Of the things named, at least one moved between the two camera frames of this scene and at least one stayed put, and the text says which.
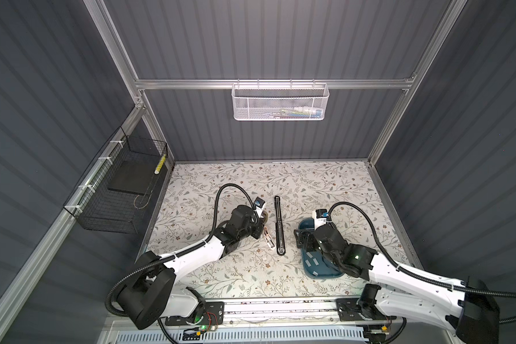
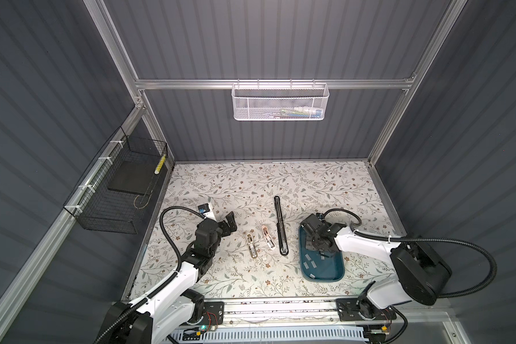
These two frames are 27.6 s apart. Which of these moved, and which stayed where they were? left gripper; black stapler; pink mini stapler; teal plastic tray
Moved: left gripper
Stayed: black stapler; teal plastic tray; pink mini stapler
